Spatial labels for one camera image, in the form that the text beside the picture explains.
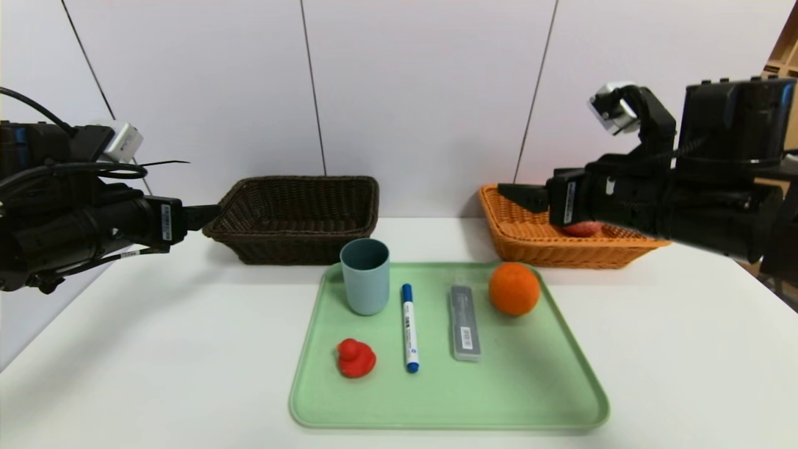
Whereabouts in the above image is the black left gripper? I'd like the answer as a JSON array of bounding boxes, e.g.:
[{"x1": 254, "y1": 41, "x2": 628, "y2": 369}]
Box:
[{"x1": 90, "y1": 195, "x2": 221, "y2": 253}]

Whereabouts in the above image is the orange fruit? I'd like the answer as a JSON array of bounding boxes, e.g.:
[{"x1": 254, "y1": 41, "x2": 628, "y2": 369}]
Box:
[{"x1": 489, "y1": 262, "x2": 541, "y2": 316}]

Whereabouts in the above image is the dark brown wicker basket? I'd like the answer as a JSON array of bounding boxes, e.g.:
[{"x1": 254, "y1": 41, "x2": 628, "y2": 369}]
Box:
[{"x1": 203, "y1": 176, "x2": 380, "y2": 266}]

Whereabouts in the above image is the red pink peach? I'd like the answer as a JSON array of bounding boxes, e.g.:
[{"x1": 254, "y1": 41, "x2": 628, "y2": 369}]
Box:
[{"x1": 561, "y1": 221, "x2": 604, "y2": 238}]

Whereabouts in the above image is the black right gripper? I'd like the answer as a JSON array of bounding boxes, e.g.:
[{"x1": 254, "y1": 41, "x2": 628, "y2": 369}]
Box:
[{"x1": 497, "y1": 152, "x2": 678, "y2": 239}]

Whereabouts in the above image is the clear grey pencil lead case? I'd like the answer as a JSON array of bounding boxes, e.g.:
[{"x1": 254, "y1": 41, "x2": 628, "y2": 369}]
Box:
[{"x1": 449, "y1": 281, "x2": 482, "y2": 362}]

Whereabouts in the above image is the light green plastic tray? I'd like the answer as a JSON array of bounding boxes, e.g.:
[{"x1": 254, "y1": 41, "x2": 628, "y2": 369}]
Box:
[{"x1": 289, "y1": 262, "x2": 610, "y2": 431}]

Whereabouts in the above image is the red rubber duck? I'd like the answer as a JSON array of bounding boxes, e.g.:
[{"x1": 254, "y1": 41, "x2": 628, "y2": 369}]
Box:
[{"x1": 337, "y1": 339, "x2": 377, "y2": 379}]

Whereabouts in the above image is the orange wicker basket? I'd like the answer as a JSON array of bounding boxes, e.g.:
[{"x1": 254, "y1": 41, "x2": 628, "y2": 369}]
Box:
[{"x1": 479, "y1": 184, "x2": 673, "y2": 270}]

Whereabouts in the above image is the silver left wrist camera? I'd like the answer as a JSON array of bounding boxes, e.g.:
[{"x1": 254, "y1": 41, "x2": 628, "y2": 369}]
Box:
[{"x1": 94, "y1": 120, "x2": 144, "y2": 164}]

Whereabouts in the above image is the light blue plastic cup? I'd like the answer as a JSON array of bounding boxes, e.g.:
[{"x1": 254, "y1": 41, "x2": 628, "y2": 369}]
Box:
[{"x1": 340, "y1": 238, "x2": 392, "y2": 316}]

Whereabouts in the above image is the light wooden cabinet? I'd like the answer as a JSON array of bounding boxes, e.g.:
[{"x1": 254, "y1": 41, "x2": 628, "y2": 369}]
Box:
[{"x1": 762, "y1": 0, "x2": 798, "y2": 82}]

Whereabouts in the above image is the white marker with blue cap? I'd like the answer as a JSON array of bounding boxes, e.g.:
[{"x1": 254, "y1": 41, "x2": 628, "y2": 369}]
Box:
[{"x1": 401, "y1": 284, "x2": 420, "y2": 374}]

